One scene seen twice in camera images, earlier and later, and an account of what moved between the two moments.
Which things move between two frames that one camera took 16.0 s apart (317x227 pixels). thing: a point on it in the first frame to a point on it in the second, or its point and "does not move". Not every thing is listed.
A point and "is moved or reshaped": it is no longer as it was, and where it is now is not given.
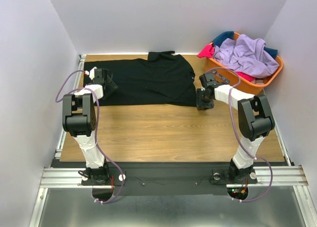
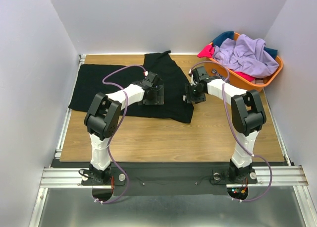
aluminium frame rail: (270, 177) does not move
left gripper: (112, 87) to (158, 100)
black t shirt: (162, 79) is moved or reshaped
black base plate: (169, 181) does not move
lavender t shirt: (245, 55) does not move
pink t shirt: (207, 51) does not move
